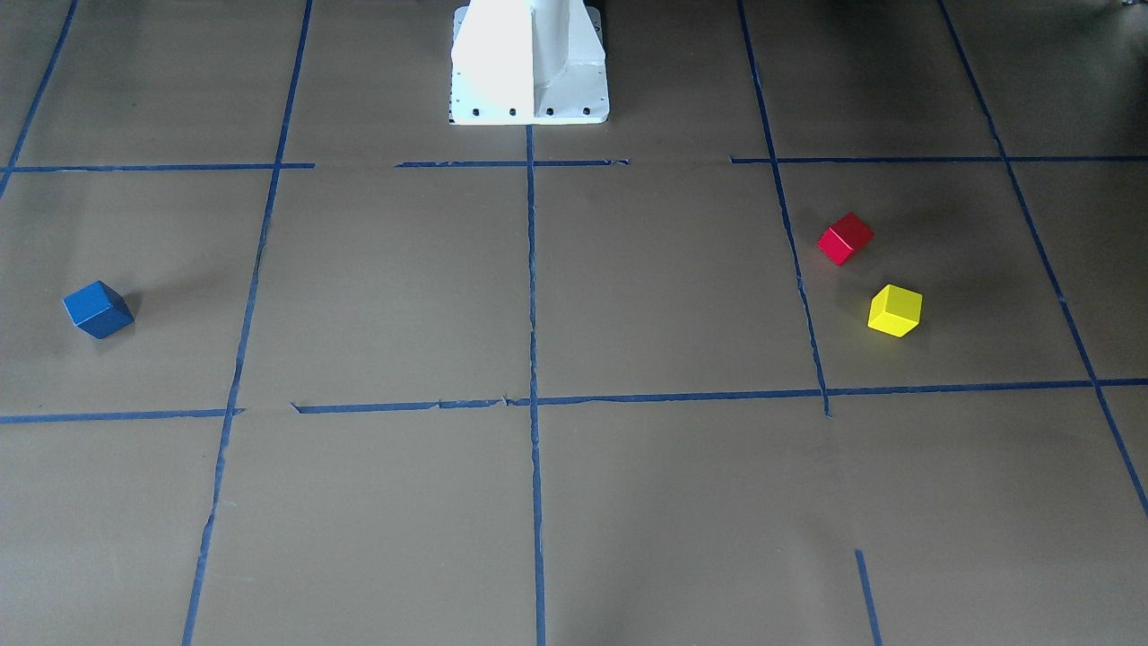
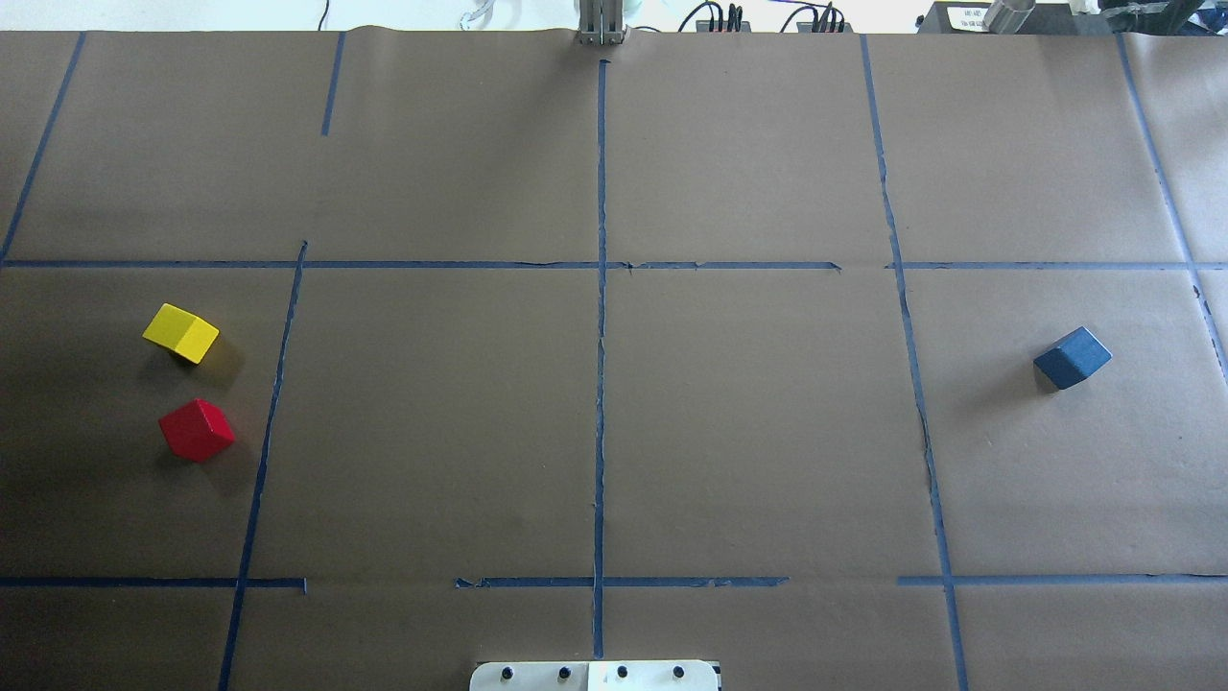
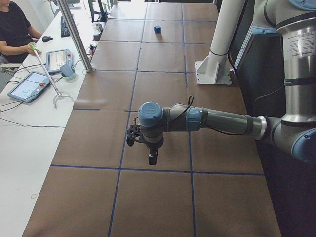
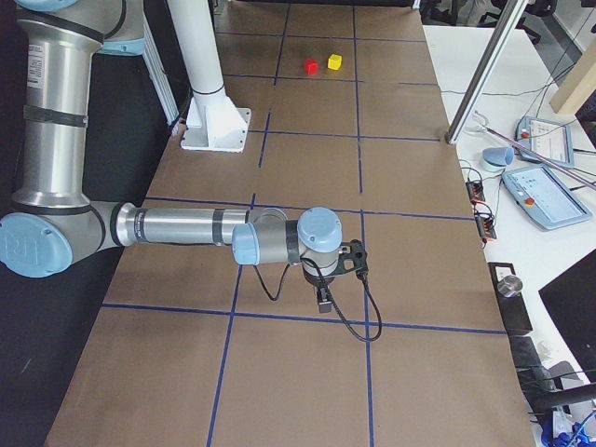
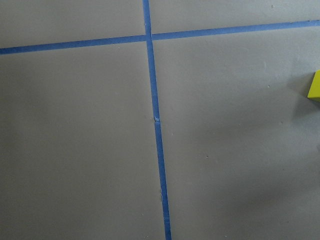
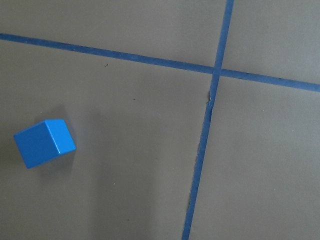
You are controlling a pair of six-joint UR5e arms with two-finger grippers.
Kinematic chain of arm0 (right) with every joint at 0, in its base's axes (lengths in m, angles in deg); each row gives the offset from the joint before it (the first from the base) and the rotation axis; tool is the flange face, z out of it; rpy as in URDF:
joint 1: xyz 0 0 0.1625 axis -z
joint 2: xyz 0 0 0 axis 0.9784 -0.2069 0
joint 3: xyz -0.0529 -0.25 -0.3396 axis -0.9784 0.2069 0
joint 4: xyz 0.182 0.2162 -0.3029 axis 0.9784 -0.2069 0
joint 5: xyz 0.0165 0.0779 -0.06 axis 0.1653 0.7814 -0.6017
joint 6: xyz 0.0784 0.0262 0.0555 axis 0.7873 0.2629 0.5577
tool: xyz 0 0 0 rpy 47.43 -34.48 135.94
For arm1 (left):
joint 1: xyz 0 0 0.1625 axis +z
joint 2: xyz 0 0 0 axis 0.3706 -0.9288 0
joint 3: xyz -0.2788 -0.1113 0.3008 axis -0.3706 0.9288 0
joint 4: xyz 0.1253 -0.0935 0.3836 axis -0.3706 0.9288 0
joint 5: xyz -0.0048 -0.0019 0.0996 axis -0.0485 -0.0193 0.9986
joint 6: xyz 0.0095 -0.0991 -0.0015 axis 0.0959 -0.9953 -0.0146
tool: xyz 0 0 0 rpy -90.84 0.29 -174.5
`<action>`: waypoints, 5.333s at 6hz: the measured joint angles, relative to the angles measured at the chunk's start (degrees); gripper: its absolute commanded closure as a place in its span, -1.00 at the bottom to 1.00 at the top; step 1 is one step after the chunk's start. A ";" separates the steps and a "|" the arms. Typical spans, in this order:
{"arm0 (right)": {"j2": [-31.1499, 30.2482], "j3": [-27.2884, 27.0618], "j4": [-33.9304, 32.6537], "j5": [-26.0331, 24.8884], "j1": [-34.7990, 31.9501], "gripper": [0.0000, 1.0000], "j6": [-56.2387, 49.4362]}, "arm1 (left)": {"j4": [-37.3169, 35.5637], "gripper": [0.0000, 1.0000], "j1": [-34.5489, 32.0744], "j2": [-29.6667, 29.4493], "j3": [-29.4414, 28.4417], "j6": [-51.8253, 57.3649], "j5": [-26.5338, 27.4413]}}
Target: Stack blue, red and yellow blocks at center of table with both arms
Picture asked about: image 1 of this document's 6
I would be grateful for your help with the red wooden cube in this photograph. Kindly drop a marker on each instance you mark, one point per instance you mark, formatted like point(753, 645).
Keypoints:
point(844, 238)

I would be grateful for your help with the yellow wooden cube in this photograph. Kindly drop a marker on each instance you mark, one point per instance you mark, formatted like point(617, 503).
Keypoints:
point(895, 311)

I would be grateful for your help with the blue wooden cube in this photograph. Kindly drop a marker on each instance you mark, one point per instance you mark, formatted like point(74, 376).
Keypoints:
point(98, 310)

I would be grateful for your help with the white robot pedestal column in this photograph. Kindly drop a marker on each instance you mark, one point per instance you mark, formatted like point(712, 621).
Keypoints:
point(521, 63)

